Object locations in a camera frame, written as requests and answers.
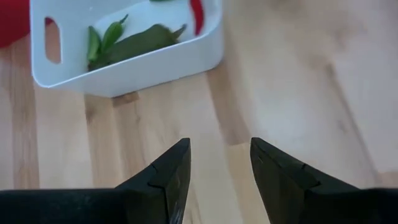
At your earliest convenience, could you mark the green jalapeno pepper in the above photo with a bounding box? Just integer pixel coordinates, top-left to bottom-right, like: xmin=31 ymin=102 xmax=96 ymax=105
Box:
xmin=88 ymin=22 xmax=188 ymax=72

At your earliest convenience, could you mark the dark green chili pepper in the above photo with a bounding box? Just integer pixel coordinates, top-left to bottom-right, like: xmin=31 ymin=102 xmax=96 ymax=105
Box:
xmin=86 ymin=25 xmax=103 ymax=63

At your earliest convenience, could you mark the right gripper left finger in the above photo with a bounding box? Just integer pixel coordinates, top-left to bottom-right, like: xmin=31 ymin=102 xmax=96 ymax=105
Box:
xmin=0 ymin=138 xmax=192 ymax=224

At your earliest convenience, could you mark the white plastic bin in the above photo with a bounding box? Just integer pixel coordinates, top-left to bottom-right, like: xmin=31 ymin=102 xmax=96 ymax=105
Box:
xmin=29 ymin=0 xmax=224 ymax=99

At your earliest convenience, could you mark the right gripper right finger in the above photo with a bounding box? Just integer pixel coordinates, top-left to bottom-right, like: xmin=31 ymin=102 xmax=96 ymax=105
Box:
xmin=250 ymin=137 xmax=398 ymax=224

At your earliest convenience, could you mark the red chili pepper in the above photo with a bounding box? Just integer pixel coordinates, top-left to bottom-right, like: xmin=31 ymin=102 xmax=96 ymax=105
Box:
xmin=189 ymin=0 xmax=205 ymax=37

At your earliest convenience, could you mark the red plastic bin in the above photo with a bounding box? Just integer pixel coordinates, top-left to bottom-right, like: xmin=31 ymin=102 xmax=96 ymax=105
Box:
xmin=0 ymin=0 xmax=55 ymax=49

